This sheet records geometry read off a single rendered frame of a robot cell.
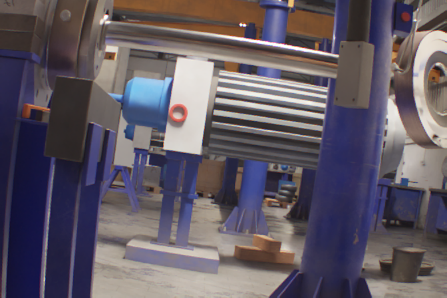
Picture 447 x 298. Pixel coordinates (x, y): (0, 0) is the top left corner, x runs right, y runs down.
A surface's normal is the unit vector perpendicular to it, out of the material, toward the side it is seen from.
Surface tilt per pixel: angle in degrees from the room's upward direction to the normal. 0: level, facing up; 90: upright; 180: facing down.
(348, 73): 90
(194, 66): 90
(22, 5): 90
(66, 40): 108
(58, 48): 115
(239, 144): 53
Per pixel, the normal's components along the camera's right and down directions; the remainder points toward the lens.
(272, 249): 0.25, 0.00
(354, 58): -0.80, -0.14
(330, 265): -0.22, -0.07
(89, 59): 0.78, 0.47
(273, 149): 0.11, -0.62
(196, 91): 0.02, -0.03
